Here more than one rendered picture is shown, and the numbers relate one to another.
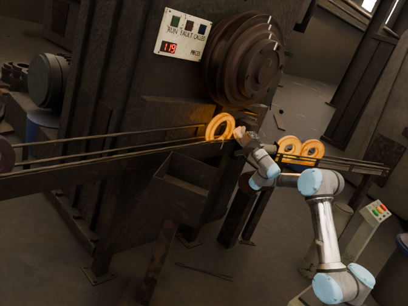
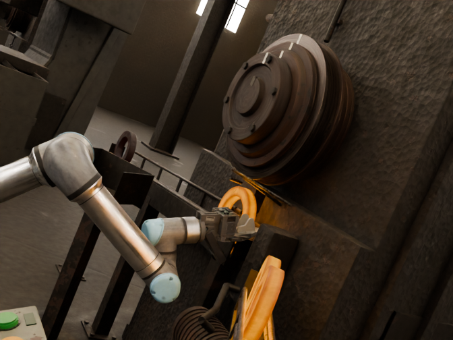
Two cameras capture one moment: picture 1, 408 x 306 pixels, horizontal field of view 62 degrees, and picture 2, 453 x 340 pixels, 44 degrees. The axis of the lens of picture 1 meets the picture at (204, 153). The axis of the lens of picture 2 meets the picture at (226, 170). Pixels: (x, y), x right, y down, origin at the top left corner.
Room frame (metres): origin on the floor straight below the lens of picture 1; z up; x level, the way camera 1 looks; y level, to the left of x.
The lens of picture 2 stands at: (2.27, -1.73, 1.06)
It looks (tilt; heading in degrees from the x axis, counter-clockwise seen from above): 6 degrees down; 111
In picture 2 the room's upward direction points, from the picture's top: 23 degrees clockwise
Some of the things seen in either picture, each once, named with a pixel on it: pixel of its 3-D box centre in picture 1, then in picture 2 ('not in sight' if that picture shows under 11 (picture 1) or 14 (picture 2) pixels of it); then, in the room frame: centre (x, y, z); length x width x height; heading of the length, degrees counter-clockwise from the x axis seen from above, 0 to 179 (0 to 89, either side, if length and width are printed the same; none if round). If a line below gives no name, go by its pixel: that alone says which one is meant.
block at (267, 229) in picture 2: (241, 139); (264, 268); (1.90, -0.18, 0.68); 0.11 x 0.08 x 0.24; 52
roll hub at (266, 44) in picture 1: (261, 70); (254, 98); (1.65, -0.12, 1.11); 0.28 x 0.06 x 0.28; 142
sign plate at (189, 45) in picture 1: (184, 36); not in sight; (1.50, 0.25, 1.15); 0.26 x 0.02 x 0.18; 142
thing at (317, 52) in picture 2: (246, 63); (278, 108); (1.71, -0.05, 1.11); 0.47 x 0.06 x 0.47; 142
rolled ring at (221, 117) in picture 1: (220, 130); (234, 215); (1.71, -0.04, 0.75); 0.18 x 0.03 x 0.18; 141
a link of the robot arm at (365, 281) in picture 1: (355, 283); not in sight; (1.20, -0.78, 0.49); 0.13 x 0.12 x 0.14; 123
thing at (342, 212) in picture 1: (324, 240); not in sight; (1.86, -0.89, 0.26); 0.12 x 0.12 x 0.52
